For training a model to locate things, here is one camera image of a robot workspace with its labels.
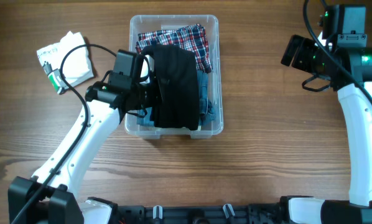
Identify black garment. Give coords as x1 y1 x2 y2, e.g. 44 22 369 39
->
141 45 200 131

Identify white printed shirt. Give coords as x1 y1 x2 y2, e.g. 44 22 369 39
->
37 31 94 95

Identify blue denim jeans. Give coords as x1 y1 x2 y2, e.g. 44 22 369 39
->
137 70 216 126

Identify red navy plaid shirt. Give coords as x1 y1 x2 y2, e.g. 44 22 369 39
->
136 24 212 73

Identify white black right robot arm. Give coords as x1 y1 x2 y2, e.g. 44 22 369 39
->
281 35 372 223

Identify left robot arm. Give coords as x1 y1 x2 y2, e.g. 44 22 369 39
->
8 78 160 223

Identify clear plastic storage bin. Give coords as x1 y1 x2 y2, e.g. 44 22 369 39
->
123 14 223 139

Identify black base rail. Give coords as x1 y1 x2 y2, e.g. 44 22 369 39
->
110 203 289 224

